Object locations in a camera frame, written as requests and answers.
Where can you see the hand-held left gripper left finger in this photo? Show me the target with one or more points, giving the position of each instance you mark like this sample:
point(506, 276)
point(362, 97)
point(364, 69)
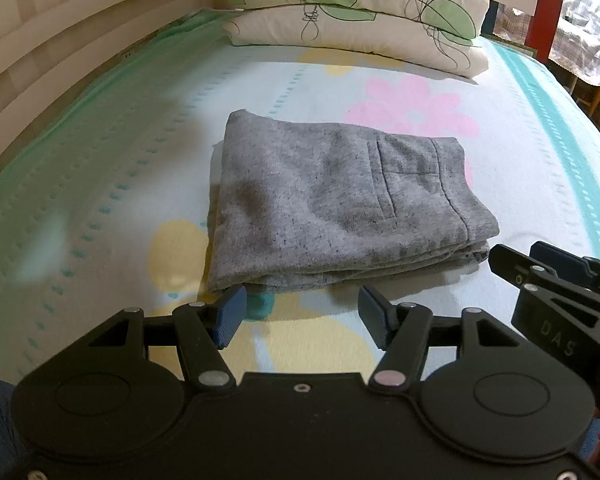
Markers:
point(230, 316)

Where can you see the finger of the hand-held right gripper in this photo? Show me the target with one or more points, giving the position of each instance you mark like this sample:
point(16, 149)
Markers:
point(550, 310)
point(565, 262)

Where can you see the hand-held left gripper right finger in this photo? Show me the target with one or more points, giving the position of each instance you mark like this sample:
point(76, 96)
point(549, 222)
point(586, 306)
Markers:
point(376, 320)

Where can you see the grey pants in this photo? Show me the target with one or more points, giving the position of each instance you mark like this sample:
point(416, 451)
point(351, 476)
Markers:
point(330, 200)

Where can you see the wooden table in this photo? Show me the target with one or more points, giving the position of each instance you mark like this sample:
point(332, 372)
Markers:
point(592, 95)

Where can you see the light blue floral blanket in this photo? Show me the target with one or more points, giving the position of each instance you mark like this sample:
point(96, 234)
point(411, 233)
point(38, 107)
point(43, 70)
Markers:
point(105, 185)

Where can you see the plaid table cover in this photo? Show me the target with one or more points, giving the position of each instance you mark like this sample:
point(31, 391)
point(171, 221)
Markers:
point(585, 30)

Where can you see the red bed post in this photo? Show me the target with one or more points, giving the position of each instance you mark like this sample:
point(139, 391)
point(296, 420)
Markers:
point(542, 25)

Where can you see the dark blue bed post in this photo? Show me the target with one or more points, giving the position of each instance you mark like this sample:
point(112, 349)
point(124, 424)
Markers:
point(491, 17)

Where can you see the white wooden bed frame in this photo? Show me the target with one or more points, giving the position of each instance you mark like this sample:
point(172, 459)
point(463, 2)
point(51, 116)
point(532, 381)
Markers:
point(55, 25)

